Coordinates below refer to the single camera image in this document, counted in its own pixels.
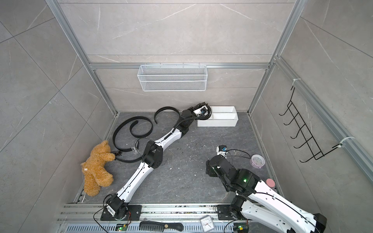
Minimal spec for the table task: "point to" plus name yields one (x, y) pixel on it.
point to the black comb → (150, 226)
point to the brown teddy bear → (96, 174)
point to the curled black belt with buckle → (133, 135)
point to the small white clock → (207, 223)
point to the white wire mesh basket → (172, 78)
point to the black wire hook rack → (317, 153)
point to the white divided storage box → (221, 116)
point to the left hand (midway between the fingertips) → (202, 101)
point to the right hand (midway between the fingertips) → (212, 164)
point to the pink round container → (257, 160)
